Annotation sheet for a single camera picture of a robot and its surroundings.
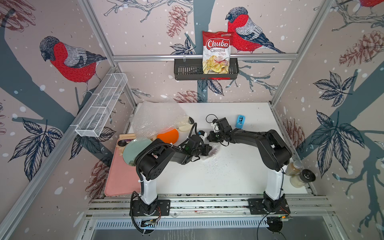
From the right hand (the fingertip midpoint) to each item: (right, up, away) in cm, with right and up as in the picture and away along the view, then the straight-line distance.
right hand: (206, 137), depth 98 cm
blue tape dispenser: (+25, +10, +9) cm, 29 cm away
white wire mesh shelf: (-58, +20, -20) cm, 65 cm away
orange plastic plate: (-25, 0, +2) cm, 25 cm away
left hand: (+5, -5, -6) cm, 9 cm away
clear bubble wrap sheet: (+5, -5, -5) cm, 9 cm away
